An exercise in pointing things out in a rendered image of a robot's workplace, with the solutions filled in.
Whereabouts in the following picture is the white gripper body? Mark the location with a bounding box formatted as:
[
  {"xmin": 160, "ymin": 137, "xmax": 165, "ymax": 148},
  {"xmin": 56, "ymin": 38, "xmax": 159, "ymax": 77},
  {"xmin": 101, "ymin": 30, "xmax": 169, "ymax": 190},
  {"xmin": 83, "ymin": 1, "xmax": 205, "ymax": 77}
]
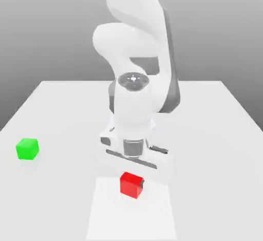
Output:
[{"xmin": 97, "ymin": 144, "xmax": 175, "ymax": 182}]

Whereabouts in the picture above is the small red cube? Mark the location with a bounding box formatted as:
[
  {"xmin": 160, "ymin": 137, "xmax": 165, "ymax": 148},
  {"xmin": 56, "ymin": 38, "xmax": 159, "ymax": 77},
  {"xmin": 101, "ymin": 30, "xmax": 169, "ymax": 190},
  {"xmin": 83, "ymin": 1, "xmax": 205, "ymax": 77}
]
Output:
[{"xmin": 120, "ymin": 172, "xmax": 144, "ymax": 200}]

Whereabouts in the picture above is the small green cube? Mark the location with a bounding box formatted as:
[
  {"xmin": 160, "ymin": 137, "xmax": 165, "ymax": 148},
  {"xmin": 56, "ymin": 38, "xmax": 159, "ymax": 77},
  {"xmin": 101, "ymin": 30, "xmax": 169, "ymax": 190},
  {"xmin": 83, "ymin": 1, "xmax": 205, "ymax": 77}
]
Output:
[{"xmin": 15, "ymin": 138, "xmax": 40, "ymax": 161}]

